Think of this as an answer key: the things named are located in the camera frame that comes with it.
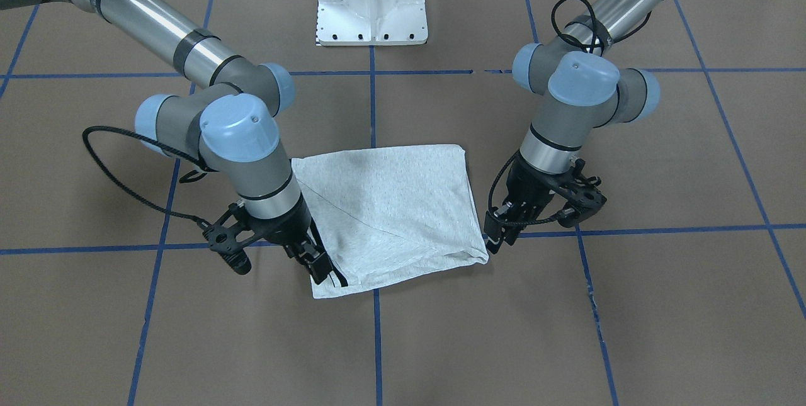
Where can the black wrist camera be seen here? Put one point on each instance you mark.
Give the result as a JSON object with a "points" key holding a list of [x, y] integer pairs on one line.
{"points": [[583, 198], [222, 237]]}

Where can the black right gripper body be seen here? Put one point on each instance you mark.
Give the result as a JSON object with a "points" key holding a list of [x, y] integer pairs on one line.
{"points": [[291, 225]]}

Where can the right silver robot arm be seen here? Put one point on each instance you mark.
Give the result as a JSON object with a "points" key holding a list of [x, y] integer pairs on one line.
{"points": [[227, 125]]}

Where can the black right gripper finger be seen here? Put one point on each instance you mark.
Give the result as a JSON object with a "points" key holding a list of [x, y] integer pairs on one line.
{"points": [[316, 262], [337, 274]]}

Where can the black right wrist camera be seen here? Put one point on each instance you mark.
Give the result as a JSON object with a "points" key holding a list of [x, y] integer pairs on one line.
{"points": [[222, 237]]}

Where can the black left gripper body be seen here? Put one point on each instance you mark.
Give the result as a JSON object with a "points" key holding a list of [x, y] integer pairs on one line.
{"points": [[526, 188]]}

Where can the white camera column with base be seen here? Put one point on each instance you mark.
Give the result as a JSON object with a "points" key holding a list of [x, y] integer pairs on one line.
{"points": [[371, 23]]}

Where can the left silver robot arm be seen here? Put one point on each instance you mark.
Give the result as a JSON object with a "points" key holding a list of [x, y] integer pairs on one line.
{"points": [[581, 90]]}

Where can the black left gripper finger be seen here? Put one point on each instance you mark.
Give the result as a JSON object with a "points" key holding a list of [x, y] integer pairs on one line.
{"points": [[510, 232], [494, 231]]}

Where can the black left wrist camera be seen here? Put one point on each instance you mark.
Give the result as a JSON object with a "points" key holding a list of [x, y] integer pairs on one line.
{"points": [[583, 198]]}

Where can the grey cartoon print t-shirt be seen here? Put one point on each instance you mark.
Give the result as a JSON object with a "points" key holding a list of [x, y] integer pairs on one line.
{"points": [[391, 214]]}

